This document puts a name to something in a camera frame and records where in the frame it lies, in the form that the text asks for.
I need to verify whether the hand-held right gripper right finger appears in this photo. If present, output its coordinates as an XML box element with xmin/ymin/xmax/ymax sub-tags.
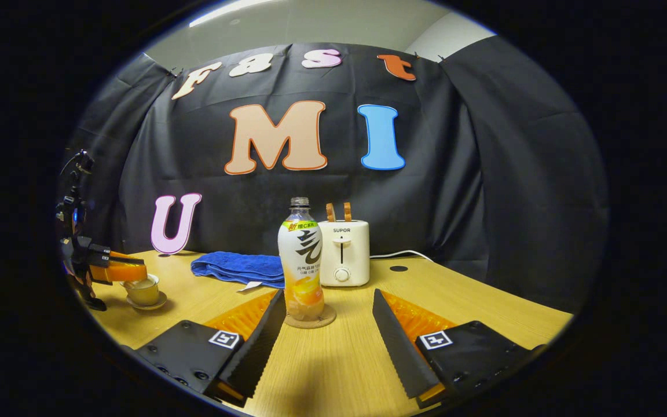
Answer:
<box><xmin>372</xmin><ymin>288</ymin><xmax>545</xmax><ymax>409</ymax></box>

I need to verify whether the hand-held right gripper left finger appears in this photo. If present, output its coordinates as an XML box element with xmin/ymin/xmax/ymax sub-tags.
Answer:
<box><xmin>134</xmin><ymin>288</ymin><xmax>287</xmax><ymax>408</ymax></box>

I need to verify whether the cream ceramic teacup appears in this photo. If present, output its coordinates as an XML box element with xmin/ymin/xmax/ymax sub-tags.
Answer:
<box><xmin>128</xmin><ymin>278</ymin><xmax>161</xmax><ymax>307</ymax></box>

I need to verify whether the white orange plastic water bottle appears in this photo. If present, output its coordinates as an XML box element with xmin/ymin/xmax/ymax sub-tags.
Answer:
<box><xmin>277</xmin><ymin>197</ymin><xmax>325</xmax><ymax>322</ymax></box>

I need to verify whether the cream ceramic saucer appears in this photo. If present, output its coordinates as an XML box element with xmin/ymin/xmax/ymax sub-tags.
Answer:
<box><xmin>126</xmin><ymin>291</ymin><xmax>168</xmax><ymax>311</ymax></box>

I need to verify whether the blue folded towel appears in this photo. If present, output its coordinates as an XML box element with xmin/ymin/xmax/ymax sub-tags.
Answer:
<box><xmin>190</xmin><ymin>251</ymin><xmax>285</xmax><ymax>292</ymax></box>

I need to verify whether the white toaster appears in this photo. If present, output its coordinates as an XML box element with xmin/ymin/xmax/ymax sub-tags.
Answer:
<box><xmin>317</xmin><ymin>220</ymin><xmax>371</xmax><ymax>288</ymax></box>

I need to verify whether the black backdrop cloth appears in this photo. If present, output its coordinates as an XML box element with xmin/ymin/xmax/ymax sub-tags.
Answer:
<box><xmin>58</xmin><ymin>36</ymin><xmax>609</xmax><ymax>313</ymax></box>

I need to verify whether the white toaster power cable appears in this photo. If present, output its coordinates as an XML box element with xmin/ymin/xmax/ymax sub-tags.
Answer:
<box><xmin>368</xmin><ymin>250</ymin><xmax>434</xmax><ymax>262</ymax></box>

